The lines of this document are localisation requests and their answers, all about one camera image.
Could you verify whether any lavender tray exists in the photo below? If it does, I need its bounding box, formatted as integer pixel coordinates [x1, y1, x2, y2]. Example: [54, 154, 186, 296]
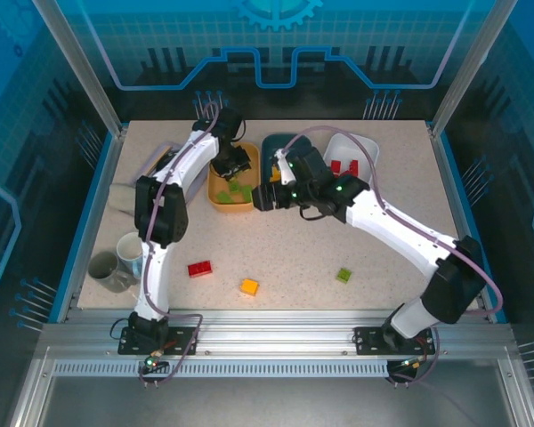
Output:
[141, 141, 208, 206]

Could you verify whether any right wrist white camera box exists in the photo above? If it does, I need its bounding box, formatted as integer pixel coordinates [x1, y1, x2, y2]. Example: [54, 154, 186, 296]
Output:
[273, 149, 298, 187]

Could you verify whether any grey metal base plate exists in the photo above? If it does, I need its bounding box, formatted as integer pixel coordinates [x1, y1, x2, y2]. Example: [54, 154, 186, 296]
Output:
[35, 376, 517, 427]

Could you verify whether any aluminium frame post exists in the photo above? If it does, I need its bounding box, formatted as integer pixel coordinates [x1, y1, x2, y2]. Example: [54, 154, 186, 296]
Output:
[429, 0, 520, 140]
[31, 0, 128, 139]

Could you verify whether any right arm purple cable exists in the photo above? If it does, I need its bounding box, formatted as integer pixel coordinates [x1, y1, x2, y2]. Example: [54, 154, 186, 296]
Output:
[283, 126, 503, 387]

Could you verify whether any dark teal plastic container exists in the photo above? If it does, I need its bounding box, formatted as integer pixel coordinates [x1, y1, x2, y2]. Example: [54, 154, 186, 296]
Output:
[261, 132, 315, 189]

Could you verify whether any slotted grey cable duct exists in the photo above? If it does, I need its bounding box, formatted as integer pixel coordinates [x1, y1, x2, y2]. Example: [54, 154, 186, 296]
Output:
[52, 360, 391, 379]

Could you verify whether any grey mug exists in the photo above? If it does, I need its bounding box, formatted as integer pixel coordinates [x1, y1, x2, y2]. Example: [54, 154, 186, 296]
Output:
[87, 251, 139, 294]

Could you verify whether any white mug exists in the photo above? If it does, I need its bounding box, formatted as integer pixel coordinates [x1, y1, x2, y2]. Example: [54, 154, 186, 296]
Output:
[116, 231, 145, 279]

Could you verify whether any orange plastic container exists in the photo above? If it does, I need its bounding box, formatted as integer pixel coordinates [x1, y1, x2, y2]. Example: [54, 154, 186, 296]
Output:
[206, 141, 262, 214]

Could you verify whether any white plastic container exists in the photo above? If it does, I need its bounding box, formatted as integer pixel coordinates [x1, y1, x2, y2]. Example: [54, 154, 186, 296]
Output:
[322, 133, 381, 188]

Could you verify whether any beige cloth napkin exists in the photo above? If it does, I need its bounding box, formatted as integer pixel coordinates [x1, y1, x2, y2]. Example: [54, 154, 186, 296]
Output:
[109, 182, 137, 215]

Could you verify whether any aluminium front rail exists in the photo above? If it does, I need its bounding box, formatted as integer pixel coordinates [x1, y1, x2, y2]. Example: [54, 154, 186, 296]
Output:
[39, 309, 515, 358]

